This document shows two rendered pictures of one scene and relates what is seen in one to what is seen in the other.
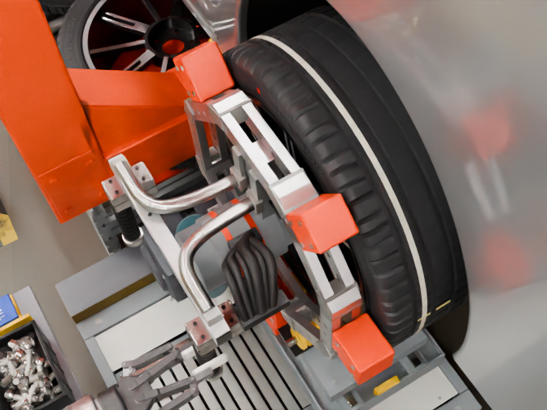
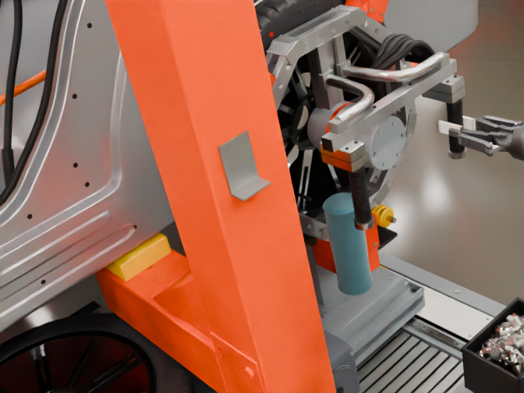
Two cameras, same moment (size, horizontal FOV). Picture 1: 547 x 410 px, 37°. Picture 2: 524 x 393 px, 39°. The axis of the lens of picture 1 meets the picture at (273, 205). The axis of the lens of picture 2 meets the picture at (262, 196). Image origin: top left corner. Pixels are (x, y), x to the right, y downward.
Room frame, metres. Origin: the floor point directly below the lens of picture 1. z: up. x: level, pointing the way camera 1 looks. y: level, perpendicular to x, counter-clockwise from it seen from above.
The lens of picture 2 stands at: (1.25, 1.60, 1.71)
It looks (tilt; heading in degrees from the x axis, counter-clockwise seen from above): 31 degrees down; 261
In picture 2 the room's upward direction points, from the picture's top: 13 degrees counter-clockwise
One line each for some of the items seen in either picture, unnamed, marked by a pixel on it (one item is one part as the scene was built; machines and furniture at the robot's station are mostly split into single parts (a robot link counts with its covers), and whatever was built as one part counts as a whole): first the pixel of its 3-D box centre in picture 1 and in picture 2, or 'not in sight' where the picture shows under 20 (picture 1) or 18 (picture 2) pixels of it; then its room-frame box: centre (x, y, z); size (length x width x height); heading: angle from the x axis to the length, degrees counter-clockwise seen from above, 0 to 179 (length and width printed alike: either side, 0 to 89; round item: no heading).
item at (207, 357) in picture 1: (207, 356); (455, 126); (0.54, 0.15, 0.83); 0.04 x 0.04 x 0.16
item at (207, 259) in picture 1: (237, 238); (355, 133); (0.76, 0.08, 0.85); 0.21 x 0.14 x 0.14; 116
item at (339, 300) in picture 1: (269, 220); (334, 127); (0.79, 0.01, 0.85); 0.54 x 0.07 x 0.54; 26
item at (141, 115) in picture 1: (185, 85); (171, 278); (1.28, 0.18, 0.69); 0.52 x 0.17 x 0.35; 116
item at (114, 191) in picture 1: (129, 186); (343, 151); (0.85, 0.27, 0.93); 0.09 x 0.05 x 0.05; 116
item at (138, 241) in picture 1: (126, 220); (359, 195); (0.84, 0.30, 0.83); 0.04 x 0.04 x 0.16
